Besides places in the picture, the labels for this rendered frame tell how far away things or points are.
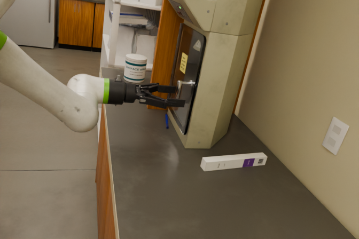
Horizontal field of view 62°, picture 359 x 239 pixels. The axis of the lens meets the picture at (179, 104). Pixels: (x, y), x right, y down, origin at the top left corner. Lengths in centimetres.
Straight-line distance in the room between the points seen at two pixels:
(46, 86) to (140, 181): 41
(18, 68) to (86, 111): 23
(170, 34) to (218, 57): 38
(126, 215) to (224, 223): 28
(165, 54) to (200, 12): 44
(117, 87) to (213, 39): 38
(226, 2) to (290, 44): 43
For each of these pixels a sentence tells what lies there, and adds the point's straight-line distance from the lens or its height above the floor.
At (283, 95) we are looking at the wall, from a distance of 138.
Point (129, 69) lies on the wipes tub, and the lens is 183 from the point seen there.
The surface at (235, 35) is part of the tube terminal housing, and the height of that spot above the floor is 141.
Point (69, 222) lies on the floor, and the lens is 220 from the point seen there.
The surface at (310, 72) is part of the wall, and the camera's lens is 127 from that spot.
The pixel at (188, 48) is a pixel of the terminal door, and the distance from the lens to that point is 122.
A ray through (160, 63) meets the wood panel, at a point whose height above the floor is 118.
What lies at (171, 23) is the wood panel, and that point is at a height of 137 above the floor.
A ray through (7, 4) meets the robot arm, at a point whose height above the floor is 145.
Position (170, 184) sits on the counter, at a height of 94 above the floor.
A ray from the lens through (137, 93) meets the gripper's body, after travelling 109.
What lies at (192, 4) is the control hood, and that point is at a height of 149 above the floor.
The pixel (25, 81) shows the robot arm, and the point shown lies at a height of 124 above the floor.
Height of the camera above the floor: 155
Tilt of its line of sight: 22 degrees down
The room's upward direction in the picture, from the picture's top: 11 degrees clockwise
